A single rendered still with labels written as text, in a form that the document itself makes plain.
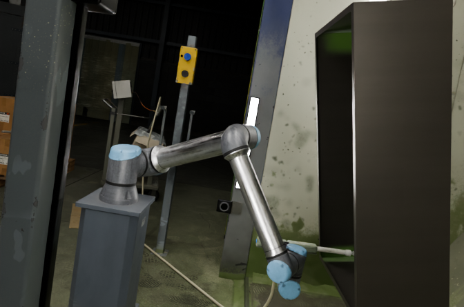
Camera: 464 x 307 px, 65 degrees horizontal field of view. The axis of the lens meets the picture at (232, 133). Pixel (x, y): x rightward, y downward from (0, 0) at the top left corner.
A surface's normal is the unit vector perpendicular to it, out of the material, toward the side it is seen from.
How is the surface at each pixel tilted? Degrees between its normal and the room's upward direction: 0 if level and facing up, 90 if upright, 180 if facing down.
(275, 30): 90
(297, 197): 90
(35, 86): 90
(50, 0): 90
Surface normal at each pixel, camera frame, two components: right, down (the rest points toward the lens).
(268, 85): -0.03, 0.08
